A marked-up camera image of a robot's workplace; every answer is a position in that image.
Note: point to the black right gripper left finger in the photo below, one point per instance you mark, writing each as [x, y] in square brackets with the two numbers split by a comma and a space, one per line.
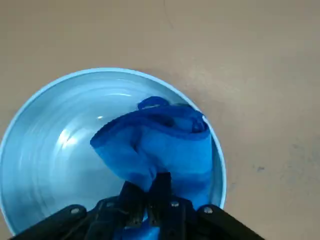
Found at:
[130, 200]

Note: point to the blue cloth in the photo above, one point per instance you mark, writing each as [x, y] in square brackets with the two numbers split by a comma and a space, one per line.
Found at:
[175, 150]

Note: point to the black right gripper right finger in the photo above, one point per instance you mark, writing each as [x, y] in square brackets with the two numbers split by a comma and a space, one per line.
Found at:
[162, 195]

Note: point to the light blue plastic plate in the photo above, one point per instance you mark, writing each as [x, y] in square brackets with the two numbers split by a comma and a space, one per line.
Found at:
[50, 150]

